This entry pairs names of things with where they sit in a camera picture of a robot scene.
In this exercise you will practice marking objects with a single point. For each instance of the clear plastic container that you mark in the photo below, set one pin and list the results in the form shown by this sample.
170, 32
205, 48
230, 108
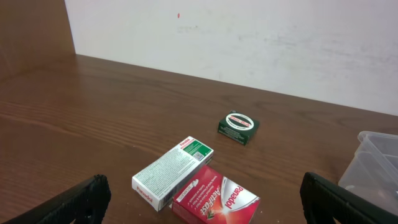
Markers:
372, 174

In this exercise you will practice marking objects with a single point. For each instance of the white green Panadol box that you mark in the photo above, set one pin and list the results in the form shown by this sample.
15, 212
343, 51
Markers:
161, 180

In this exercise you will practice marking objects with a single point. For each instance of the red Panadol ActiFast box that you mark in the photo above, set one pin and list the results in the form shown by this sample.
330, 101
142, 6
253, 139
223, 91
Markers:
210, 197

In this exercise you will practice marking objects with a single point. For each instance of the dark green square box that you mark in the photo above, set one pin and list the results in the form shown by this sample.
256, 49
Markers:
238, 127

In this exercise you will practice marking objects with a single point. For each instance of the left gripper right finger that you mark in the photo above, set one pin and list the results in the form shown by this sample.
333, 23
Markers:
328, 203

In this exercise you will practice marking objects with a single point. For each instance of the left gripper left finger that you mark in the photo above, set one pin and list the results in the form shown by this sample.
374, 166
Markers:
85, 202

